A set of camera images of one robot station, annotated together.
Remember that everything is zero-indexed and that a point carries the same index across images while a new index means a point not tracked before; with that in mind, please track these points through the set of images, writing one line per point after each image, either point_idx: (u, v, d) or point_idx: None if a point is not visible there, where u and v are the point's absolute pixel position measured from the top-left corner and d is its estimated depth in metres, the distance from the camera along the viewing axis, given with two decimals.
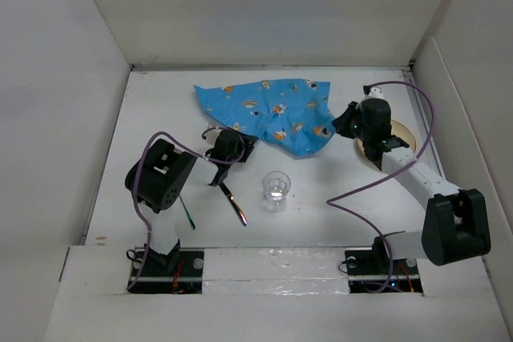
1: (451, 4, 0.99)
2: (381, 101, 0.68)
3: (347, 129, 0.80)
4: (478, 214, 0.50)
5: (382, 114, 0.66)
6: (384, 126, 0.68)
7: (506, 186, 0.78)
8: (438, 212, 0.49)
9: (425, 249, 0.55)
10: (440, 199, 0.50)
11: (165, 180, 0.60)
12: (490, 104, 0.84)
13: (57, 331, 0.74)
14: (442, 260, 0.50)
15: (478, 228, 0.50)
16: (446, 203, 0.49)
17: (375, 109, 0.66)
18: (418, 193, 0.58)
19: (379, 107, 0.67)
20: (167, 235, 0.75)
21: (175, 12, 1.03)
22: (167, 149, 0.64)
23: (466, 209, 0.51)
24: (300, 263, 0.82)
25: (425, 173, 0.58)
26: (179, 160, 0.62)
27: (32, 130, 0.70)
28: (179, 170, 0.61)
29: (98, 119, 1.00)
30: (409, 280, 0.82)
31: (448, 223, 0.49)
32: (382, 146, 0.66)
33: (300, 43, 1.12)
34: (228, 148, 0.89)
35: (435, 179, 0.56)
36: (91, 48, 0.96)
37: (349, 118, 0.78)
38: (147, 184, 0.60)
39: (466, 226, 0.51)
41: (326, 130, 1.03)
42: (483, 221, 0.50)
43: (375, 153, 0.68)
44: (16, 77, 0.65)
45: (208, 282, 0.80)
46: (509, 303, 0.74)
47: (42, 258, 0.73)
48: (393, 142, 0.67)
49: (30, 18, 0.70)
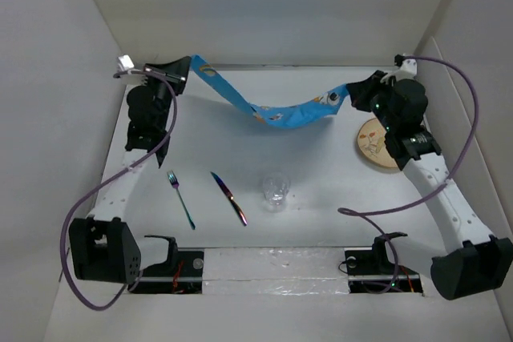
1: (451, 4, 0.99)
2: (418, 90, 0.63)
3: (365, 102, 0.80)
4: (502, 262, 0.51)
5: (417, 104, 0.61)
6: (414, 118, 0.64)
7: (506, 186, 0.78)
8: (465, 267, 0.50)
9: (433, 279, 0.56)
10: (470, 251, 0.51)
11: (115, 265, 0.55)
12: (490, 103, 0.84)
13: (56, 331, 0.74)
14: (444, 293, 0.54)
15: (495, 274, 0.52)
16: (475, 253, 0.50)
17: (410, 100, 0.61)
18: (443, 223, 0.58)
19: (414, 98, 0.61)
20: (151, 244, 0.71)
21: (175, 11, 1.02)
22: (91, 222, 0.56)
23: (490, 252, 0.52)
24: (300, 263, 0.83)
25: (454, 205, 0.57)
26: (112, 244, 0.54)
27: (32, 130, 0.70)
28: (118, 249, 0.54)
29: (98, 120, 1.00)
30: (409, 280, 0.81)
31: (469, 275, 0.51)
32: (408, 143, 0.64)
33: (300, 43, 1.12)
34: (150, 112, 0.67)
35: (466, 216, 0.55)
36: (91, 48, 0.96)
37: (373, 91, 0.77)
38: (103, 274, 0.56)
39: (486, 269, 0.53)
41: (333, 95, 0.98)
42: (501, 271, 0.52)
43: (398, 149, 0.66)
44: (16, 76, 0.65)
45: (208, 281, 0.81)
46: (509, 304, 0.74)
47: (42, 259, 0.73)
48: (422, 139, 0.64)
49: (30, 18, 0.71)
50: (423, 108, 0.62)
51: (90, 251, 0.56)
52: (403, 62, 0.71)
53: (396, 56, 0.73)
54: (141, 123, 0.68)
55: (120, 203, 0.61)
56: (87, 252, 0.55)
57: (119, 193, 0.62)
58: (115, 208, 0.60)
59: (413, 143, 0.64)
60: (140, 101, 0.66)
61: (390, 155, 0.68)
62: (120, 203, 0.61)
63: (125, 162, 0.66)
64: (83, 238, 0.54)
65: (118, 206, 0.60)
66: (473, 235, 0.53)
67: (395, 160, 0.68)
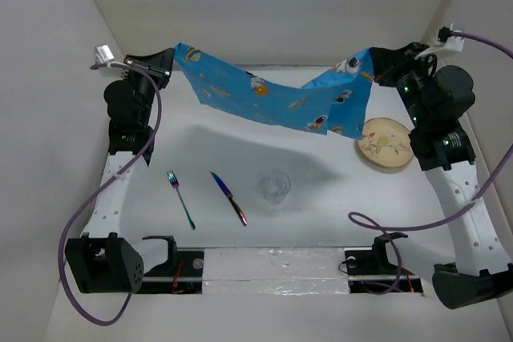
1: (452, 4, 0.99)
2: (464, 86, 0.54)
3: (392, 83, 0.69)
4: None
5: (458, 102, 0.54)
6: (451, 116, 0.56)
7: (506, 187, 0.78)
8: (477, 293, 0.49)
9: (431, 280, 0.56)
10: (486, 282, 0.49)
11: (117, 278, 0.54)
12: (490, 104, 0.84)
13: (56, 331, 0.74)
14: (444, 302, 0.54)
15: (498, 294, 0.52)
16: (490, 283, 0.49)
17: (454, 98, 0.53)
18: (459, 239, 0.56)
19: (458, 94, 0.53)
20: (150, 247, 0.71)
21: (175, 11, 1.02)
22: (87, 241, 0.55)
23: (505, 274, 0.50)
24: (300, 263, 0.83)
25: (480, 228, 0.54)
26: (111, 259, 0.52)
27: (32, 130, 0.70)
28: (119, 265, 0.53)
29: (98, 120, 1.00)
30: (409, 280, 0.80)
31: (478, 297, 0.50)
32: (439, 146, 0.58)
33: (300, 43, 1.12)
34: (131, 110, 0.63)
35: (488, 242, 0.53)
36: (91, 47, 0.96)
37: (401, 71, 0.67)
38: (106, 286, 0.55)
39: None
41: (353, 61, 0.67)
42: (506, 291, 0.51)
43: (426, 150, 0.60)
44: (16, 76, 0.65)
45: (208, 282, 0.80)
46: (509, 304, 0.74)
47: (42, 259, 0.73)
48: (455, 140, 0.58)
49: (30, 18, 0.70)
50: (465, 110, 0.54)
51: (90, 267, 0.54)
52: (448, 38, 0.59)
53: (439, 30, 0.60)
54: (123, 122, 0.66)
55: (113, 215, 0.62)
56: (87, 270, 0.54)
57: (110, 204, 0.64)
58: (108, 223, 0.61)
59: (445, 146, 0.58)
60: (120, 99, 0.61)
61: (412, 149, 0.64)
62: (112, 216, 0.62)
63: (110, 166, 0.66)
64: (81, 259, 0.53)
65: (111, 219, 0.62)
66: (490, 263, 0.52)
67: (418, 158, 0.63)
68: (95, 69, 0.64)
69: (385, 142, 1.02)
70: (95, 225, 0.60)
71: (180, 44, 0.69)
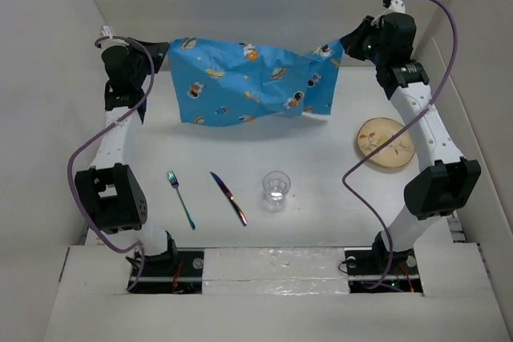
1: (452, 4, 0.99)
2: (409, 18, 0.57)
3: (358, 49, 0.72)
4: (469, 181, 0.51)
5: (406, 33, 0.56)
6: (405, 48, 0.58)
7: (506, 187, 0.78)
8: (433, 181, 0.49)
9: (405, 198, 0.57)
10: (440, 168, 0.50)
11: (125, 207, 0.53)
12: (490, 103, 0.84)
13: (56, 331, 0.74)
14: (418, 211, 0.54)
15: (461, 192, 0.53)
16: (444, 171, 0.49)
17: (397, 26, 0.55)
18: (420, 146, 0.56)
19: (403, 24, 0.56)
20: (155, 235, 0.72)
21: (175, 11, 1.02)
22: (94, 173, 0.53)
23: (459, 173, 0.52)
24: (300, 263, 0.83)
25: (432, 127, 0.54)
26: (118, 183, 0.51)
27: (32, 130, 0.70)
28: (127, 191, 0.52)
29: (98, 119, 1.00)
30: (409, 280, 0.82)
31: (437, 187, 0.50)
32: (397, 72, 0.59)
33: (300, 42, 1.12)
34: (127, 70, 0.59)
35: (442, 139, 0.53)
36: (90, 47, 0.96)
37: (364, 34, 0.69)
38: (112, 219, 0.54)
39: (454, 187, 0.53)
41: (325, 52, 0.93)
42: (469, 189, 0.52)
43: (388, 78, 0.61)
44: (16, 76, 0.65)
45: (208, 282, 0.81)
46: (508, 303, 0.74)
47: (42, 258, 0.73)
48: (412, 70, 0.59)
49: (30, 18, 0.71)
50: (412, 37, 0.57)
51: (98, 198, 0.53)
52: (392, 2, 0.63)
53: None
54: (118, 81, 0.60)
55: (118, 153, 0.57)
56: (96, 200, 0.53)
57: (114, 142, 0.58)
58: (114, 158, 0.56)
59: (403, 72, 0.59)
60: (116, 55, 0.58)
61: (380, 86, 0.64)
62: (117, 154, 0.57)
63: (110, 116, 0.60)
64: (91, 188, 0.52)
65: (115, 155, 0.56)
66: (443, 155, 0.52)
67: (385, 93, 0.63)
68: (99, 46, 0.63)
69: (385, 142, 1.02)
70: (103, 158, 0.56)
71: (176, 40, 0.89)
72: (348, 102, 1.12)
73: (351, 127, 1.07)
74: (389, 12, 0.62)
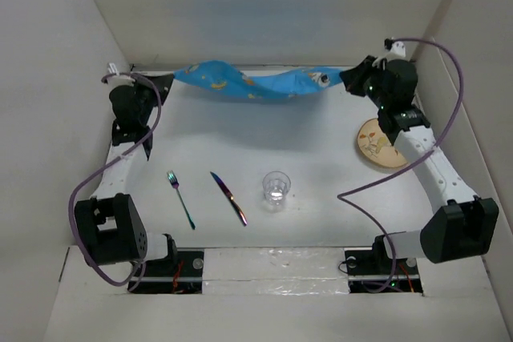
1: (452, 4, 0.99)
2: (409, 66, 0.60)
3: (359, 87, 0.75)
4: (486, 224, 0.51)
5: (408, 82, 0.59)
6: (406, 95, 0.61)
7: (506, 187, 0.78)
8: (450, 221, 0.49)
9: (422, 242, 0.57)
10: (456, 210, 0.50)
11: (124, 239, 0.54)
12: (490, 103, 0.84)
13: (56, 331, 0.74)
14: (438, 258, 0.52)
15: (481, 236, 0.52)
16: (459, 212, 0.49)
17: (399, 76, 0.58)
18: (428, 185, 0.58)
19: (405, 74, 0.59)
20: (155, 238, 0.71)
21: (175, 11, 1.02)
22: (94, 203, 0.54)
23: (475, 213, 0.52)
24: (300, 263, 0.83)
25: (440, 169, 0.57)
26: (119, 212, 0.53)
27: (32, 131, 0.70)
28: (127, 223, 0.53)
29: (98, 118, 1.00)
30: (409, 280, 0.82)
31: (454, 230, 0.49)
32: (398, 118, 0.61)
33: (300, 43, 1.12)
34: (134, 109, 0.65)
35: (451, 179, 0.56)
36: (90, 47, 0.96)
37: (365, 74, 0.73)
38: (111, 252, 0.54)
39: (473, 231, 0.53)
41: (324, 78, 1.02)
42: (489, 232, 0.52)
43: (389, 124, 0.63)
44: (16, 76, 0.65)
45: (208, 282, 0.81)
46: (508, 303, 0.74)
47: (42, 257, 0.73)
48: (413, 116, 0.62)
49: (30, 18, 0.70)
50: (414, 86, 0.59)
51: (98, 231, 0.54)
52: (392, 45, 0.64)
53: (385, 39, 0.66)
54: (124, 118, 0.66)
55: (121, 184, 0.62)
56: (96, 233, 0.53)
57: (117, 175, 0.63)
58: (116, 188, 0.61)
59: (403, 119, 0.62)
60: (124, 96, 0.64)
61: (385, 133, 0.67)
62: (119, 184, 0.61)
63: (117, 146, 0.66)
64: (91, 220, 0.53)
65: (117, 186, 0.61)
66: (456, 195, 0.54)
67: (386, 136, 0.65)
68: (106, 81, 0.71)
69: (385, 142, 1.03)
70: (107, 187, 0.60)
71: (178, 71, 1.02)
72: (348, 102, 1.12)
73: (351, 127, 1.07)
74: (391, 56, 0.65)
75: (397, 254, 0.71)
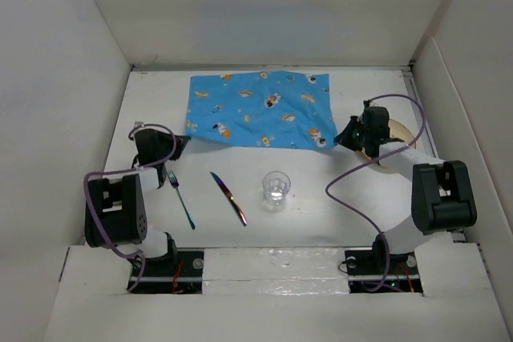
1: (452, 4, 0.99)
2: (381, 107, 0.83)
3: (349, 138, 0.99)
4: (461, 181, 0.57)
5: (380, 116, 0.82)
6: (382, 126, 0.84)
7: (506, 187, 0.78)
8: (422, 174, 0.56)
9: (415, 223, 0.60)
10: (426, 166, 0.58)
11: (127, 208, 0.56)
12: (490, 103, 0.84)
13: (56, 331, 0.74)
14: (429, 224, 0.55)
15: (462, 195, 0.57)
16: (430, 169, 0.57)
17: (373, 111, 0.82)
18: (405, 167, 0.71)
19: (377, 111, 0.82)
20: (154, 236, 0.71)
21: (175, 11, 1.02)
22: (105, 186, 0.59)
23: (451, 180, 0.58)
24: (300, 263, 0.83)
25: (413, 154, 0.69)
26: (127, 186, 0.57)
27: (32, 131, 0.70)
28: (131, 189, 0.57)
29: (98, 119, 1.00)
30: (409, 280, 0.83)
31: (431, 187, 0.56)
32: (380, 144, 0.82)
33: (300, 43, 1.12)
34: (151, 145, 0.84)
35: (421, 155, 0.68)
36: (90, 47, 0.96)
37: (353, 127, 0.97)
38: (113, 230, 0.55)
39: (453, 195, 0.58)
41: (323, 138, 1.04)
42: (467, 190, 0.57)
43: (373, 150, 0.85)
44: (15, 76, 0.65)
45: (208, 281, 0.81)
46: (508, 303, 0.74)
47: (42, 258, 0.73)
48: (389, 138, 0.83)
49: (30, 18, 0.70)
50: (385, 118, 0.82)
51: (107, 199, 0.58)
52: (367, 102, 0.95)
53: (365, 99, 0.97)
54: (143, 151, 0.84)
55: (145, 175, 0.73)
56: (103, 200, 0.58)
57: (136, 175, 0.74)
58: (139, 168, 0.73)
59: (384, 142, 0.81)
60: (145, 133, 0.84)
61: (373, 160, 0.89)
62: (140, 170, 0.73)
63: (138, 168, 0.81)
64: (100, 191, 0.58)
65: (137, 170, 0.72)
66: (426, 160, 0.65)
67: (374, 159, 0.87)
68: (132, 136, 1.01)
69: None
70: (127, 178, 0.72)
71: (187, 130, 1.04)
72: (348, 102, 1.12)
73: None
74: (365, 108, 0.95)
75: (392, 250, 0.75)
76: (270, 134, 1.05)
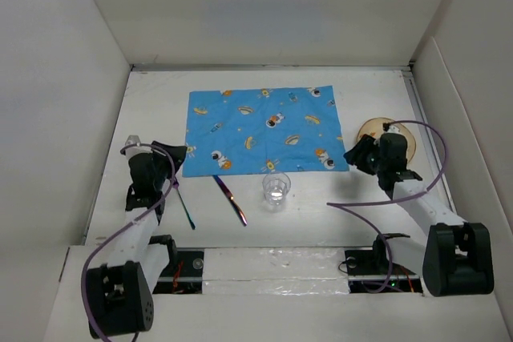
1: (451, 4, 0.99)
2: (398, 135, 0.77)
3: (364, 162, 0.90)
4: (482, 249, 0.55)
5: (397, 146, 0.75)
6: (398, 158, 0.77)
7: (506, 187, 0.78)
8: (438, 239, 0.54)
9: (425, 279, 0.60)
10: (445, 228, 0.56)
11: (132, 308, 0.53)
12: (490, 103, 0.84)
13: (56, 331, 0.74)
14: (440, 289, 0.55)
15: (480, 264, 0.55)
16: (450, 233, 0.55)
17: (389, 140, 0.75)
18: (422, 219, 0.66)
19: (395, 140, 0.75)
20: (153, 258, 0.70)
21: (175, 11, 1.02)
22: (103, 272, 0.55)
23: (470, 242, 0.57)
24: (300, 263, 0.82)
25: (430, 203, 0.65)
26: (127, 279, 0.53)
27: (32, 131, 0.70)
28: (135, 290, 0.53)
29: (98, 119, 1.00)
30: (409, 280, 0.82)
31: (448, 253, 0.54)
32: (394, 178, 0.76)
33: (300, 42, 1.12)
34: (148, 175, 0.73)
35: (442, 209, 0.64)
36: (91, 47, 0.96)
37: (367, 150, 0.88)
38: (117, 324, 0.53)
39: (470, 260, 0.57)
41: (330, 160, 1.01)
42: (487, 260, 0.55)
43: (387, 183, 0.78)
44: (15, 76, 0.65)
45: (208, 281, 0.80)
46: (508, 303, 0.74)
47: (42, 259, 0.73)
48: (406, 174, 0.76)
49: (30, 18, 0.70)
50: (403, 149, 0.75)
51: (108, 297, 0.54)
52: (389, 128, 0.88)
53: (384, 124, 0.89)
54: (140, 183, 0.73)
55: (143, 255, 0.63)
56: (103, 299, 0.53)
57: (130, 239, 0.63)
58: (126, 254, 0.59)
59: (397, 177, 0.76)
60: (139, 161, 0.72)
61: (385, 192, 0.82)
62: (129, 251, 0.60)
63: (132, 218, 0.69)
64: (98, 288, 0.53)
65: (128, 251, 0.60)
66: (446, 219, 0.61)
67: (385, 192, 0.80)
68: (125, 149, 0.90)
69: None
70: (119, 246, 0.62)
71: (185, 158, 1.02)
72: (348, 102, 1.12)
73: (352, 127, 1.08)
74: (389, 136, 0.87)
75: (395, 259, 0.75)
76: (276, 157, 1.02)
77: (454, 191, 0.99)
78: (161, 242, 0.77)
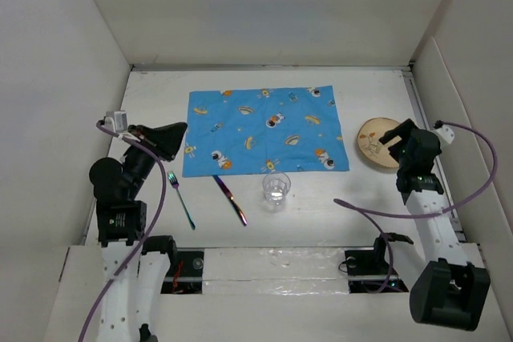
1: (451, 3, 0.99)
2: (432, 136, 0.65)
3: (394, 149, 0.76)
4: (476, 292, 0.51)
5: (427, 150, 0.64)
6: (425, 162, 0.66)
7: (506, 187, 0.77)
8: (434, 274, 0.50)
9: (410, 303, 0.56)
10: (443, 266, 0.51)
11: None
12: (490, 103, 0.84)
13: (56, 331, 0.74)
14: (421, 317, 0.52)
15: (469, 306, 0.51)
16: (446, 271, 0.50)
17: (421, 142, 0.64)
18: (426, 240, 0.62)
19: (426, 142, 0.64)
20: (153, 275, 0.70)
21: (175, 11, 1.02)
22: None
23: (467, 281, 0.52)
24: (300, 263, 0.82)
25: (442, 231, 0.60)
26: None
27: (32, 131, 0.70)
28: None
29: (98, 119, 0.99)
30: None
31: (439, 290, 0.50)
32: (413, 183, 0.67)
33: (301, 42, 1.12)
34: (115, 195, 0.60)
35: (449, 241, 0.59)
36: (91, 47, 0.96)
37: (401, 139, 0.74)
38: None
39: (461, 299, 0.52)
41: (330, 161, 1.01)
42: (479, 304, 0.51)
43: (405, 185, 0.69)
44: (15, 75, 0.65)
45: (208, 282, 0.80)
46: (509, 304, 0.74)
47: (42, 258, 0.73)
48: (428, 182, 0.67)
49: (30, 18, 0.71)
50: (433, 154, 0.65)
51: None
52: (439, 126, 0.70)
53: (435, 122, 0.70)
54: (111, 201, 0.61)
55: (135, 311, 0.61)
56: None
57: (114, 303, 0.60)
58: (118, 332, 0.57)
59: (418, 183, 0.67)
60: (101, 180, 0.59)
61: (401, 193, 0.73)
62: (121, 325, 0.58)
63: (108, 265, 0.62)
64: None
65: (120, 328, 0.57)
66: (449, 256, 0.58)
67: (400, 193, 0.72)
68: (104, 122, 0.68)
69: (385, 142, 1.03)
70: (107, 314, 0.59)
71: (185, 157, 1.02)
72: (348, 102, 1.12)
73: (352, 127, 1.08)
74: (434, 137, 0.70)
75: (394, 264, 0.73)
76: (276, 157, 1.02)
77: (454, 191, 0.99)
78: (161, 250, 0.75)
